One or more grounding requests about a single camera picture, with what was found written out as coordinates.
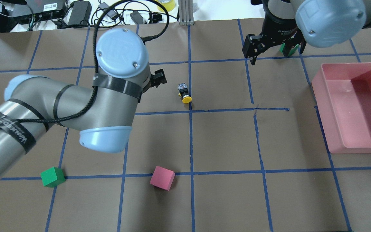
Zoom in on pink foam cube centre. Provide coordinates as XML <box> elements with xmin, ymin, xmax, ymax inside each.
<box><xmin>149</xmin><ymin>166</ymin><xmax>175</xmax><ymax>191</ymax></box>

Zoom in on black electronics box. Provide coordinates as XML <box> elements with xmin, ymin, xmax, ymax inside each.
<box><xmin>12</xmin><ymin>0</ymin><xmax>67</xmax><ymax>24</ymax></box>

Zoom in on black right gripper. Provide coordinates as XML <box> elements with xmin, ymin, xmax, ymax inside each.
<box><xmin>242</xmin><ymin>31</ymin><xmax>307</xmax><ymax>66</ymax></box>

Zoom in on aluminium extrusion post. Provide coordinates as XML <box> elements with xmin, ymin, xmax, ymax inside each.
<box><xmin>178</xmin><ymin>0</ymin><xmax>195</xmax><ymax>25</ymax></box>

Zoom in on yellow tape roll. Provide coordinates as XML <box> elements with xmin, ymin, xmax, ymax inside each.
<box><xmin>157</xmin><ymin>0</ymin><xmax>176</xmax><ymax>12</ymax></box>

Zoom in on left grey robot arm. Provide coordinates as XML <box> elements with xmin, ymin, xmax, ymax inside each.
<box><xmin>0</xmin><ymin>28</ymin><xmax>166</xmax><ymax>179</ymax></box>

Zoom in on pink plastic bin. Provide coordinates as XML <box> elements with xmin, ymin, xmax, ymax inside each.
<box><xmin>312</xmin><ymin>62</ymin><xmax>371</xmax><ymax>154</ymax></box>

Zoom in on black power adapter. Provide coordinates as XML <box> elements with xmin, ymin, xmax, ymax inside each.
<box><xmin>67</xmin><ymin>0</ymin><xmax>92</xmax><ymax>25</ymax></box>

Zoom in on green foam cube far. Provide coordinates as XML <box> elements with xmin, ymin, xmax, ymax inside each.
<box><xmin>279</xmin><ymin>44</ymin><xmax>299</xmax><ymax>57</ymax></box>

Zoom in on green foam cube near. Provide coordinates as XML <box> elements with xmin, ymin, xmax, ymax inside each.
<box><xmin>40</xmin><ymin>167</ymin><xmax>66</xmax><ymax>188</ymax></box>

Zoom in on yellow push button switch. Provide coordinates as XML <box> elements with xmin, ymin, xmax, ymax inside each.
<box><xmin>177</xmin><ymin>83</ymin><xmax>192</xmax><ymax>104</ymax></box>

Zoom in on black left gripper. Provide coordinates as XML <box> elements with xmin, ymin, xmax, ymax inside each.
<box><xmin>147</xmin><ymin>69</ymin><xmax>167</xmax><ymax>90</ymax></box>

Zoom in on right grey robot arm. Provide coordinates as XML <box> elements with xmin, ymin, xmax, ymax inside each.
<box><xmin>242</xmin><ymin>0</ymin><xmax>371</xmax><ymax>65</ymax></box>

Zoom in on green foam cube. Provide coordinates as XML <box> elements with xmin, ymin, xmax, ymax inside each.
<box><xmin>279</xmin><ymin>44</ymin><xmax>299</xmax><ymax>57</ymax></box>
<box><xmin>40</xmin><ymin>167</ymin><xmax>66</xmax><ymax>188</ymax></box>

